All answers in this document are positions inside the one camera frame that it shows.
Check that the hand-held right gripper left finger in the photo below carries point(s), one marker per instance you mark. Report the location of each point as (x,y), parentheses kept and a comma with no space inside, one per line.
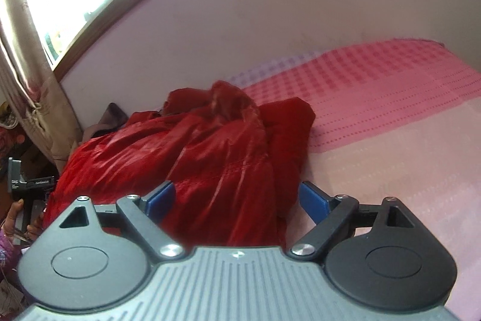
(161,198)

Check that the dark cloth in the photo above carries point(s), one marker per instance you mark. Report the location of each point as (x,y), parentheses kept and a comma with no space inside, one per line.
(112,118)

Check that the red puffer jacket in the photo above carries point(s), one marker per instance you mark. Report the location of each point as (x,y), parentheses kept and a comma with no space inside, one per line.
(203,163)

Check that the beige patterned curtain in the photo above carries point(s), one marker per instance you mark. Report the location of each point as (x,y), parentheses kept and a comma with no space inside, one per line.
(26,61)

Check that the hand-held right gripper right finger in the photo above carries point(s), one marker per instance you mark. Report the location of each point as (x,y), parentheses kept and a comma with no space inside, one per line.
(313,202)

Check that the pink checked blanket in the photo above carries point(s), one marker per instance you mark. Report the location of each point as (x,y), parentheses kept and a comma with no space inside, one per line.
(383,125)

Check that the wooden window frame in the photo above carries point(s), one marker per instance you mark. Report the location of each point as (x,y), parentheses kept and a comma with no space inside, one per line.
(94,42)

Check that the person's left hand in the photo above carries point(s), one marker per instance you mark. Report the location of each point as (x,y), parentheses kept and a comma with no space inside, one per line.
(17,214)

